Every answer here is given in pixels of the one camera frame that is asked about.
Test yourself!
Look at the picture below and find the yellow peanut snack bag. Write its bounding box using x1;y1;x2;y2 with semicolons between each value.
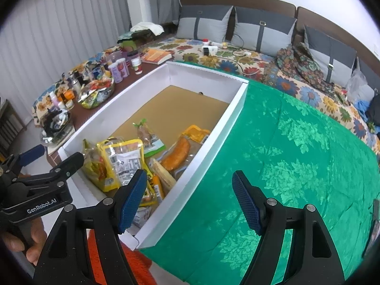
97;137;153;192

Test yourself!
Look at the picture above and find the beige cracker bar packet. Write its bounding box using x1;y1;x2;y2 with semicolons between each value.
148;158;176;194

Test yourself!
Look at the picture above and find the orange chicken leg snack pack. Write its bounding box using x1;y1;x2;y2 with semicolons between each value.
158;125;211;180

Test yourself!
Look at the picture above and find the olive green nut bag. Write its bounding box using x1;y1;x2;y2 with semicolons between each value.
82;139;115;192

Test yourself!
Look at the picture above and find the clear sausage packet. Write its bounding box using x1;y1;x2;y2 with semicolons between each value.
133;206;152;228

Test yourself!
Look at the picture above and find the orange sausage stick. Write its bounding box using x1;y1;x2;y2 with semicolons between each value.
151;175;165;204

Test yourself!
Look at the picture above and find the left hand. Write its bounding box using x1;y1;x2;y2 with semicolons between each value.
0;217;48;266

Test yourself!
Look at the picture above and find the red fabric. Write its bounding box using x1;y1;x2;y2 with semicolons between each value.
85;228;157;285

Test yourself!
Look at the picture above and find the bowl of candies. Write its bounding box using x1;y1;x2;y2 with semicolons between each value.
77;77;115;109

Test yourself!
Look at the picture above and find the green leaf snack bag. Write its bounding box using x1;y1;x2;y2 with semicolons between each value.
133;119;166;158

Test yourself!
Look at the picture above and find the green patterned tablecloth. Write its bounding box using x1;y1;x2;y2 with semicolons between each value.
143;82;379;284

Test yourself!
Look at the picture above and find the white cardboard box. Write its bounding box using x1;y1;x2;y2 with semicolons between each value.
58;62;248;250

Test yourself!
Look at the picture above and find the black bag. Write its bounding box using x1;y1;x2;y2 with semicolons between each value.
365;94;380;126

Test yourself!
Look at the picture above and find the orange book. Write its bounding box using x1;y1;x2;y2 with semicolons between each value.
141;48;172;65

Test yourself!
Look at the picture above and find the clear plastic bag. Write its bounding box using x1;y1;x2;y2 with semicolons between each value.
346;58;375;104

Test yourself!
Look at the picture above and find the dark floral cloth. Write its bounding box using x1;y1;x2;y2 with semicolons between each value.
261;42;335;99

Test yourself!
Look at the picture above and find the grey pillow right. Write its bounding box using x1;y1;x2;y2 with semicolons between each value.
304;26;357;87

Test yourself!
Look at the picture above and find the grey pillow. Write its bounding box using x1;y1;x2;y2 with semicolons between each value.
304;26;357;87
176;5;233;43
231;6;296;57

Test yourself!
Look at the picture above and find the grey pillow left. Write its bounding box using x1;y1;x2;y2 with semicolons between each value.
176;5;233;43

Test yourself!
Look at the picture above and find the grey pillow middle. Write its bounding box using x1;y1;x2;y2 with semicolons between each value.
231;6;296;57

